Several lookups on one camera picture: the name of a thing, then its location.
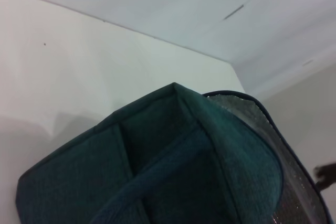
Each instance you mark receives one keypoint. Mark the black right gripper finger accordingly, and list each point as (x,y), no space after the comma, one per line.
(326,175)

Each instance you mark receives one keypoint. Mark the dark teal insulated lunch bag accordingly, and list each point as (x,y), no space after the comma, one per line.
(131,169)

